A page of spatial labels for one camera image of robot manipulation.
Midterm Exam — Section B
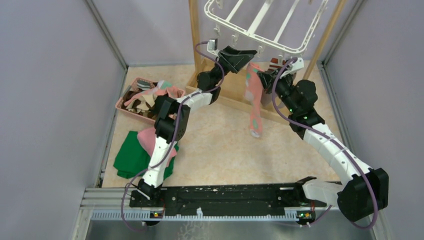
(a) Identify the green folded cloth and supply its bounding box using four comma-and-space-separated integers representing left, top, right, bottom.
113, 130, 180, 181

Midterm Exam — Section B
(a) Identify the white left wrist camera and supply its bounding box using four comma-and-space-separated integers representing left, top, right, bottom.
207, 38, 218, 55

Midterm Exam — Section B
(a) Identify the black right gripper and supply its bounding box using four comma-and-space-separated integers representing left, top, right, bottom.
258, 66, 298, 114

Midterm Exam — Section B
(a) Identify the pink folded cloth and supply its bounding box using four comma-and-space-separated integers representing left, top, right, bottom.
137, 127, 179, 168

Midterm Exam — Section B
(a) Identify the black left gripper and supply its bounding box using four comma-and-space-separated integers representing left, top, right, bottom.
210, 46, 256, 87

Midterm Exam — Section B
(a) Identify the white clip drying hanger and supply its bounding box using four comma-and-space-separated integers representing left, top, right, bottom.
203, 0, 330, 56

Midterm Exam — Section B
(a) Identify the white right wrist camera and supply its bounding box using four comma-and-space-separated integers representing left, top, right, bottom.
284, 57, 305, 75

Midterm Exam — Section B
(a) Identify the pink plastic basket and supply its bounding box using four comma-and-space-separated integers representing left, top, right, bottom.
115, 77, 186, 126

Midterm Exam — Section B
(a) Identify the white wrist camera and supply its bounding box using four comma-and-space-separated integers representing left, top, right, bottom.
284, 57, 305, 75
207, 38, 218, 55

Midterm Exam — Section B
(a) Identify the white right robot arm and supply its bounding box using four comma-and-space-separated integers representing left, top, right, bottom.
256, 58, 389, 229

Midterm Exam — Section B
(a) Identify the pink sock with green pattern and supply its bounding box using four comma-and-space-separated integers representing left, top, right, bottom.
244, 63, 263, 138

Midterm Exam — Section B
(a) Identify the wooden hanger stand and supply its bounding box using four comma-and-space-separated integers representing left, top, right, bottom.
185, 0, 349, 127

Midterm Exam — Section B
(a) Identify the pile of socks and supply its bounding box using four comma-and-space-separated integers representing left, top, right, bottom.
120, 81, 176, 120

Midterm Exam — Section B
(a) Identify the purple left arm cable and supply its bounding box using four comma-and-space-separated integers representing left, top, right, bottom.
120, 41, 226, 232

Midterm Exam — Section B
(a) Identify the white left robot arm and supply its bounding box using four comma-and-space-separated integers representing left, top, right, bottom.
137, 46, 258, 207

